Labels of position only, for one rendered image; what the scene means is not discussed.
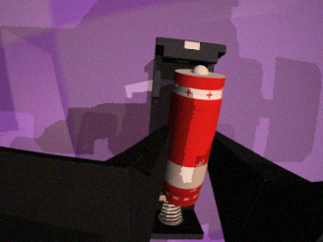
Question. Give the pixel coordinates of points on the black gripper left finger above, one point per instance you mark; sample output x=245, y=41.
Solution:
x=117, y=198

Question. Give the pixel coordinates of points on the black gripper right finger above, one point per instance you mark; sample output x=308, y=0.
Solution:
x=259, y=201

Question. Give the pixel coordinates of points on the red and white battery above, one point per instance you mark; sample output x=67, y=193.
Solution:
x=193, y=114

